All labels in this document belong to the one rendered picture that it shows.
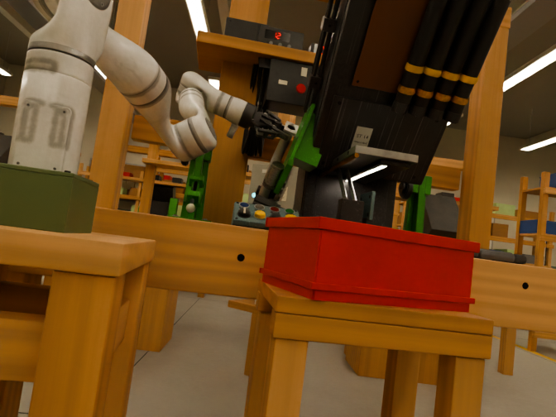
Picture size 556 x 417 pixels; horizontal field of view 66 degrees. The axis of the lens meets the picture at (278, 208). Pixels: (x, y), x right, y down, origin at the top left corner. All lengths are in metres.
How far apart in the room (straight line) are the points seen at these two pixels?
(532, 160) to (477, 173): 11.85
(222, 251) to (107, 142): 0.80
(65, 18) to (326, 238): 0.48
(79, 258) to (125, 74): 0.42
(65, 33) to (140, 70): 0.18
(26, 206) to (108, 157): 0.95
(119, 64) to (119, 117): 0.76
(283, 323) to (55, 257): 0.31
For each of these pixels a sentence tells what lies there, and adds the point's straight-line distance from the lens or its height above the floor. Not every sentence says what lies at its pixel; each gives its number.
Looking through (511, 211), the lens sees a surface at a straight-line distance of 9.60.
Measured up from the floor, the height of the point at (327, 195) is 1.04.
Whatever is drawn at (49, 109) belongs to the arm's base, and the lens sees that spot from 0.70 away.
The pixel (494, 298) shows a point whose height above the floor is 0.81.
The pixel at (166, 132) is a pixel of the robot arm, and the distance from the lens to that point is 0.98.
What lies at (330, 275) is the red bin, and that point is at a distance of 0.64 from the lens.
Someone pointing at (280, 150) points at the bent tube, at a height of 1.16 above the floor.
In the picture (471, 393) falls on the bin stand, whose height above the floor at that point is 0.69.
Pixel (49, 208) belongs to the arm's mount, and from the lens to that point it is 0.64.
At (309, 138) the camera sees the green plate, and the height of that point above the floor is 1.18.
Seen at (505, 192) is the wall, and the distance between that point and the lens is 13.14.
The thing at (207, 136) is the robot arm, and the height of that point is 1.10.
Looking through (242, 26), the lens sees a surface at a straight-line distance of 1.62.
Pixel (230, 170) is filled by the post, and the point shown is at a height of 1.11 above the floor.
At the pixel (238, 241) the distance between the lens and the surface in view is 0.92.
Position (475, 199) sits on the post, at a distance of 1.82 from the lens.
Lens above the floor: 0.87
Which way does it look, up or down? 5 degrees up
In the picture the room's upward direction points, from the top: 7 degrees clockwise
